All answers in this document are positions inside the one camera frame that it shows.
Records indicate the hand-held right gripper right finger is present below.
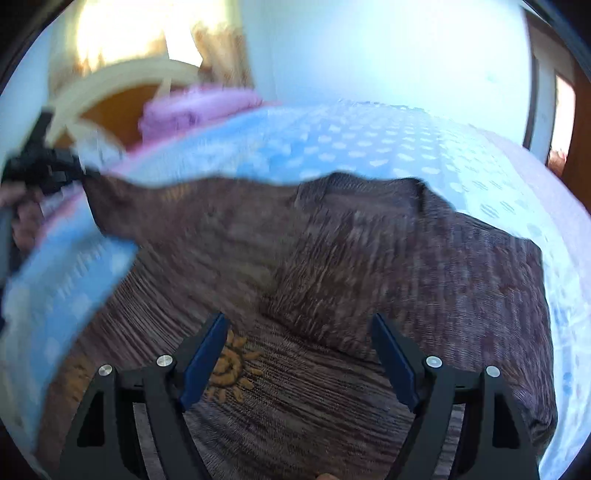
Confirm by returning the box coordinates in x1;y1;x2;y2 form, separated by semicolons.
372;313;541;480

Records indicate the cream round headboard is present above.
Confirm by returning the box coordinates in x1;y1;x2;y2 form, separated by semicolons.
44;60;204;160

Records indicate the window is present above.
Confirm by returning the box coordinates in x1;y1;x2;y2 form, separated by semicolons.
74;0;199;72

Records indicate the blue polka-dot bedsheet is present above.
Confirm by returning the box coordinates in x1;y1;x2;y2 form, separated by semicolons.
0;100;591;480

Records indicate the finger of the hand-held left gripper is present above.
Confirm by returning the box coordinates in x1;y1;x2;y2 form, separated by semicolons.
58;150;101;190

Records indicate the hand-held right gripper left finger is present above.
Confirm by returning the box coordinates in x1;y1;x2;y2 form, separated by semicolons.
55;312;230;480

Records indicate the door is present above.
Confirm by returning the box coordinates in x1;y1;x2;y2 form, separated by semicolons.
522;21;591;183

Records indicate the folded pink blanket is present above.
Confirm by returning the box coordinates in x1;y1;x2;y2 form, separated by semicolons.
139;85;265;145

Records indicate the brown knit sweater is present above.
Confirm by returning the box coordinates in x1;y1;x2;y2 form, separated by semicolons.
39;172;559;480

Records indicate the person's left hand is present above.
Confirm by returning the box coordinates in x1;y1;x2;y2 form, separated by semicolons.
0;182;44;252

